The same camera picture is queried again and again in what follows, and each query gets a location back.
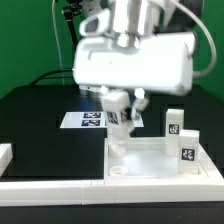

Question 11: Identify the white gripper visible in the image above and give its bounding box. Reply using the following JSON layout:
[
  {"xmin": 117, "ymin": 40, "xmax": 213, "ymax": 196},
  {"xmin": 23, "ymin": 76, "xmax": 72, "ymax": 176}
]
[{"xmin": 73, "ymin": 32, "xmax": 194, "ymax": 120}]

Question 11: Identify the white square table top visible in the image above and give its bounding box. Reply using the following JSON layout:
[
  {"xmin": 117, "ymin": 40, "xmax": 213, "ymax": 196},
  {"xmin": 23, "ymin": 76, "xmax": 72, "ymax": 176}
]
[{"xmin": 104, "ymin": 137, "xmax": 216, "ymax": 179}]

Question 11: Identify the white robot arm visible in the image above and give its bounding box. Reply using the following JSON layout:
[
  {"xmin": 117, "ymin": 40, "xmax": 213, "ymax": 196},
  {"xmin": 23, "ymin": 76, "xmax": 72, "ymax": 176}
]
[{"xmin": 73, "ymin": 0, "xmax": 196, "ymax": 121}]

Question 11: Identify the printed marker sheet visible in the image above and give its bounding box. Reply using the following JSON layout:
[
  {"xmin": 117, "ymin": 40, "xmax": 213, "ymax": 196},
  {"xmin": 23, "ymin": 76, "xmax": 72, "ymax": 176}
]
[{"xmin": 59, "ymin": 110, "xmax": 145, "ymax": 129}]

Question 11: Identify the white U-shaped fence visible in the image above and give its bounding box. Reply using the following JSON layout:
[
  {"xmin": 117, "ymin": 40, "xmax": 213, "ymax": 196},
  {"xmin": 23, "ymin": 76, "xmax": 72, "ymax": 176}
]
[{"xmin": 0, "ymin": 144, "xmax": 224, "ymax": 206}]

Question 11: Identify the black cable at base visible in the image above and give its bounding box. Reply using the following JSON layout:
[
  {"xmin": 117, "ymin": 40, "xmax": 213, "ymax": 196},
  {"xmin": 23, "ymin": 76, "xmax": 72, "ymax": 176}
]
[{"xmin": 29, "ymin": 66, "xmax": 76, "ymax": 87}]

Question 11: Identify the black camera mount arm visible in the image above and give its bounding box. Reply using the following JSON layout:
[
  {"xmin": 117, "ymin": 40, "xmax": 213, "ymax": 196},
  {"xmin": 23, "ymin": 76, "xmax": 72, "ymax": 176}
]
[{"xmin": 62, "ymin": 0, "xmax": 83, "ymax": 48}]

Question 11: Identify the grey hanging cable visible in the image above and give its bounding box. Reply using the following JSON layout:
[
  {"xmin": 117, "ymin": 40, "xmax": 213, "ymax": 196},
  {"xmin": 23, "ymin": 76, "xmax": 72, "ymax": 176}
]
[{"xmin": 51, "ymin": 0, "xmax": 66, "ymax": 86}]

